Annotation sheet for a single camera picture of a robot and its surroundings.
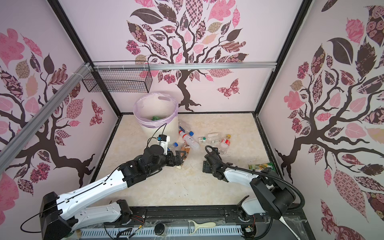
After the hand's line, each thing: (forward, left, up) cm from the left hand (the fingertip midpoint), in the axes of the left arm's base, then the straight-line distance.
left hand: (179, 155), depth 74 cm
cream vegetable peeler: (-27, -15, -19) cm, 37 cm away
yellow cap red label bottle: (+17, -28, -17) cm, 37 cm away
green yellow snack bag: (+2, -49, -18) cm, 52 cm away
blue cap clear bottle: (+32, +2, -16) cm, 36 cm away
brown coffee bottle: (+13, -2, -16) cm, 21 cm away
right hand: (+5, -17, -19) cm, 26 cm away
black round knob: (-30, +8, -10) cm, 32 cm away
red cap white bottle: (+17, -7, -16) cm, 24 cm away
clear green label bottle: (+22, -20, -17) cm, 35 cm away
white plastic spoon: (-25, -51, -19) cm, 60 cm away
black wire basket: (+50, +32, +13) cm, 61 cm away
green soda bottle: (+33, +20, -8) cm, 39 cm away
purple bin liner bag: (+37, +20, -4) cm, 42 cm away
